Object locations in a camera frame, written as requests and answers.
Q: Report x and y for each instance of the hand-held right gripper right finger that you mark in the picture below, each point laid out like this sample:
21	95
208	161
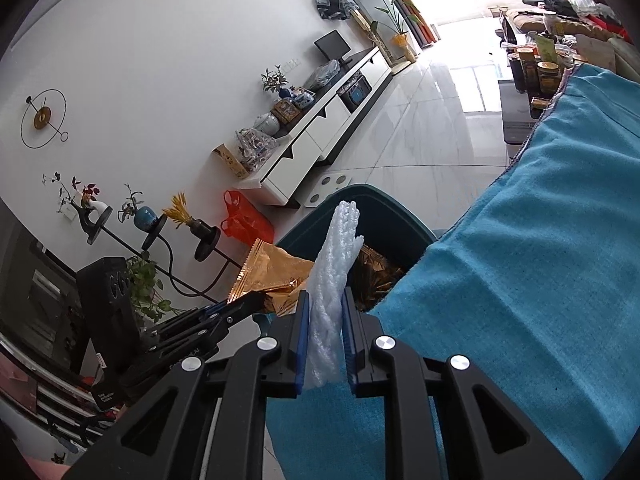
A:
350	355

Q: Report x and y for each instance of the beige paper bag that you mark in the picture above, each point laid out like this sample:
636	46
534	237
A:
595	50

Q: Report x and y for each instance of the plastic wrapped bundle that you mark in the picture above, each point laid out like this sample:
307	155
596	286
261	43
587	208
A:
320	76

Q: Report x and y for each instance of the white and black TV cabinet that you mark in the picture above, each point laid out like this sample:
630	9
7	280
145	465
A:
320	130

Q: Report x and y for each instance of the floor fan with printed cover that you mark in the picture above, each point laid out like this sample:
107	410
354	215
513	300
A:
332	5

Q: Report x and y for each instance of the plastic wrapped model ship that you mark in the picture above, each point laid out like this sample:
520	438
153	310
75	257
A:
255	147

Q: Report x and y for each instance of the blue floral printed blanket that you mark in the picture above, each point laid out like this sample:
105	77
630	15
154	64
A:
525	285

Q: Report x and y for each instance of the black tiered plant stand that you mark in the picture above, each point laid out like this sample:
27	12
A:
205	245

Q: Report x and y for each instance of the gold snack packet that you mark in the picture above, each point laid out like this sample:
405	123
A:
380	275
275	270

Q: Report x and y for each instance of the round blue vase with twigs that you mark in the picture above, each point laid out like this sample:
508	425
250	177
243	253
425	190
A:
145	217

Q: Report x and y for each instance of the red cloth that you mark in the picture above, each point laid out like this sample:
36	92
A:
620	29

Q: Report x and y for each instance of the white bathroom scale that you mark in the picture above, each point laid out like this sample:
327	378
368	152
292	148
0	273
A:
327	185

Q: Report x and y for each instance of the dark glass cabinet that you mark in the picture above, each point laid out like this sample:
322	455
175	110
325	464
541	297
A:
30	320

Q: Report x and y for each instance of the flat gold tin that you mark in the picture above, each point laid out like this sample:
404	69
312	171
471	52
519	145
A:
541	104

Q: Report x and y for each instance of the yellow cardboard box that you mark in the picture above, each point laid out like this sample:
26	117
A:
230	162

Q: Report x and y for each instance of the person's left forearm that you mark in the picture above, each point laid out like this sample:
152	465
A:
47	470

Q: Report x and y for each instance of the tall leafy plant yellow pot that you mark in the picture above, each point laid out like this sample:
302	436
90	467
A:
402	42

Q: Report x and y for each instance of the green paper packet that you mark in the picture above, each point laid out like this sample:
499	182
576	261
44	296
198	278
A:
545	47

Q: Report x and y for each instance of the white ceramic lidded jar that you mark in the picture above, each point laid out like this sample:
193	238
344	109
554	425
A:
267	124

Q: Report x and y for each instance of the black bag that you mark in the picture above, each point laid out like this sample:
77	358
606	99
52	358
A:
557	4

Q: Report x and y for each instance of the green pothos plant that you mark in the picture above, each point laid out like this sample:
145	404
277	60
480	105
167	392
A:
145	285

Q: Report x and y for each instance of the black cabinet appliance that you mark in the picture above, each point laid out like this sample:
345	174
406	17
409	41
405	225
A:
352	92

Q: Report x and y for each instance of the pile of white clothes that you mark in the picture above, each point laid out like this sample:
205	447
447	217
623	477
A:
587	4

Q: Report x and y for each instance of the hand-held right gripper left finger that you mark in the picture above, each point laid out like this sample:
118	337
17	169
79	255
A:
300	355

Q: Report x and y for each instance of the cluster of brown food jars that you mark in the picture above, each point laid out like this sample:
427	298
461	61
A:
545	75

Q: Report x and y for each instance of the small black monitor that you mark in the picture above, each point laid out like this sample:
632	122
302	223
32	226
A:
332	45

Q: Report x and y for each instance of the black vase with yellow wheat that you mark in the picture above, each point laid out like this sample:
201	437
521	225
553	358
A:
197	227

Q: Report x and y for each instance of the white lidded container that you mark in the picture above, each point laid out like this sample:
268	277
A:
550	22

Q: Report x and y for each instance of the white wall switch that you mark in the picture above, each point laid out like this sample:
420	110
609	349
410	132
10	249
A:
290	65

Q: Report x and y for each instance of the orange plastic bag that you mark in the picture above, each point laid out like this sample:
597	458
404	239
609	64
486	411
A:
247	225

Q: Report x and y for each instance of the teal plastic trash bin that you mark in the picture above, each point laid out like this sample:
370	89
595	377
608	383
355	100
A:
380	205

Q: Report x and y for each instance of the grey and orange curtain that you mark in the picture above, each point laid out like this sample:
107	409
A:
420	20

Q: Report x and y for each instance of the white vase with red flowers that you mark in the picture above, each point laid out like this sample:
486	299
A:
97	206

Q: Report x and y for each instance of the blue vase with leafy branch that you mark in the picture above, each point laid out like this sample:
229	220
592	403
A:
285	92

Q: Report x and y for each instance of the white foam net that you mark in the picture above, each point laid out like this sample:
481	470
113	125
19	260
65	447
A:
330	280

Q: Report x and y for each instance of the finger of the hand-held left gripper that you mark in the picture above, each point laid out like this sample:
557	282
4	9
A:
245	305
190	317

